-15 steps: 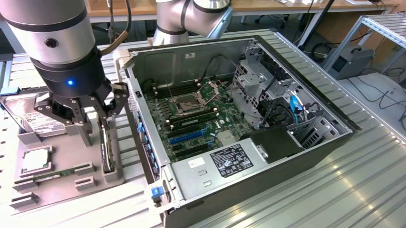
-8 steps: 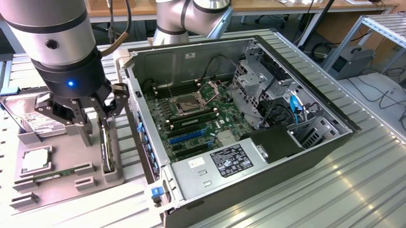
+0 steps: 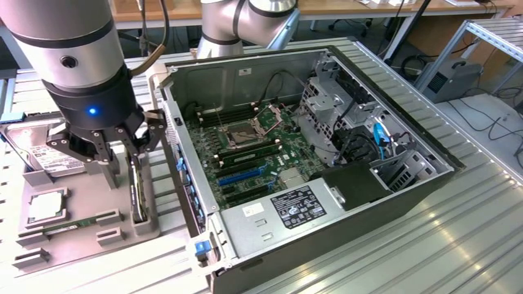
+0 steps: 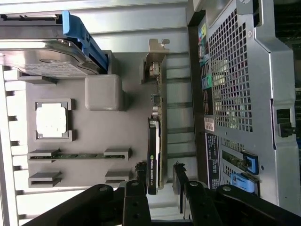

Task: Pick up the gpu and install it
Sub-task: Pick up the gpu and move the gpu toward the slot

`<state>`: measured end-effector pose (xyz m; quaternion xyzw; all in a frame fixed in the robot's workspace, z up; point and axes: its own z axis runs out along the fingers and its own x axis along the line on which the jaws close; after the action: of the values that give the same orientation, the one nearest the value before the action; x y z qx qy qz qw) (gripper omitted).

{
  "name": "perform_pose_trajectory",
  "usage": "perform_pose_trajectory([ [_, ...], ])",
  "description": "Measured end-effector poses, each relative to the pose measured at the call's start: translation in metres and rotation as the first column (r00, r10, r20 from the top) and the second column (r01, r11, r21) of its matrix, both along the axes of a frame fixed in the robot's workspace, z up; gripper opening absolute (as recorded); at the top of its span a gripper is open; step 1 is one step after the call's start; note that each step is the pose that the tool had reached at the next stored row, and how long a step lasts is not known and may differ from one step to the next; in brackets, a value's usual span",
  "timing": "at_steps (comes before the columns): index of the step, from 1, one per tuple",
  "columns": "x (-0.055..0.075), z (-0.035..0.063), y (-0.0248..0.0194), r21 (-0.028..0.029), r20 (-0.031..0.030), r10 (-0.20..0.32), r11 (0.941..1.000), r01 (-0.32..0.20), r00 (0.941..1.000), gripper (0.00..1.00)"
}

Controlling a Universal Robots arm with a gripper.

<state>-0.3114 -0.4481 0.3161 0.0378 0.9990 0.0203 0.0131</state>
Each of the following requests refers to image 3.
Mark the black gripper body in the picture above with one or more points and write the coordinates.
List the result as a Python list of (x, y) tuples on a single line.
[(93, 104)]

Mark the graphics card with black fan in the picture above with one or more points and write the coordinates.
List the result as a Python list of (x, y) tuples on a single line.
[(138, 190)]

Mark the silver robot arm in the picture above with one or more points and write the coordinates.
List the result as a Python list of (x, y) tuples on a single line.
[(61, 46)]

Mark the silver hard disk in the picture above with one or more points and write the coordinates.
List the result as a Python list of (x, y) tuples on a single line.
[(20, 137)]

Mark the green motherboard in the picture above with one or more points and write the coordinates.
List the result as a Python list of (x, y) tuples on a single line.
[(204, 139)]

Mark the blue disk carrier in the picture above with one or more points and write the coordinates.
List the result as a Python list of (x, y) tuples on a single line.
[(9, 118)]

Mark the thin locking lever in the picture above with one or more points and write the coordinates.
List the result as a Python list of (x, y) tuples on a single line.
[(218, 118)]

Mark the CPU socket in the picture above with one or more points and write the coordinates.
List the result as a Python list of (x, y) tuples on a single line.
[(240, 134)]

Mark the silver CPU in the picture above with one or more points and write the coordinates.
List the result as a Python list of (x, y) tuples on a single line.
[(46, 206)]

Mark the green RAM stick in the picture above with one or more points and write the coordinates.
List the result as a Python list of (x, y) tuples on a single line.
[(248, 155), (65, 227)]

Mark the black expansion slot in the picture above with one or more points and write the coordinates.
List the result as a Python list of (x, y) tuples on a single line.
[(236, 172)]

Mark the metal socket cover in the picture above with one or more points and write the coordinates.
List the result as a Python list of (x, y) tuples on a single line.
[(258, 124)]

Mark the grey parts rack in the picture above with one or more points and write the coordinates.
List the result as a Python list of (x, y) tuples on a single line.
[(89, 214)]

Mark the blue expansion slot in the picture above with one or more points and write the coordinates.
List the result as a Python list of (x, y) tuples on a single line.
[(238, 178)]

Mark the silver chipset heatsink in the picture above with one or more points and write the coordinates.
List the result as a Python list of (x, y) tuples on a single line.
[(290, 177)]

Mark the silver power supply unit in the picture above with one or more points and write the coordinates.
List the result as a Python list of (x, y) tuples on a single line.
[(244, 226)]

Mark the silver disk bay cage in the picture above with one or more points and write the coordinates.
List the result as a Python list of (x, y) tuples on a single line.
[(322, 101)]

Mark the blue case latch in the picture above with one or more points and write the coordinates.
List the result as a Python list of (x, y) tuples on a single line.
[(202, 248)]

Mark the black plastic shroud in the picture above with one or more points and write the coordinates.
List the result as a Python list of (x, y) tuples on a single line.
[(350, 183)]

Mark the open black PC case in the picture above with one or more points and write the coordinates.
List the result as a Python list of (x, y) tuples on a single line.
[(326, 242)]

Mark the black office chair base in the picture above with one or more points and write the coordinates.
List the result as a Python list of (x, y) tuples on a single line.
[(350, 23)]

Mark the small silver disk bay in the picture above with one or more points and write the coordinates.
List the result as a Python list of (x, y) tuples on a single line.
[(401, 176)]

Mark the black tripod pole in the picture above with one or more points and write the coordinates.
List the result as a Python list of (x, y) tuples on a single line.
[(406, 29)]

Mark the grey computer tower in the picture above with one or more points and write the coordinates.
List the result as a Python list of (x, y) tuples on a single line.
[(449, 82)]

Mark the aluminium slat table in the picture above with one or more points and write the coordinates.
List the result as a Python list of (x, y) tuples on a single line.
[(497, 33)]

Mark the wooden desk white frame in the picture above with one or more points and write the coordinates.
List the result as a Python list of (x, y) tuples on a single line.
[(366, 10), (182, 13)]

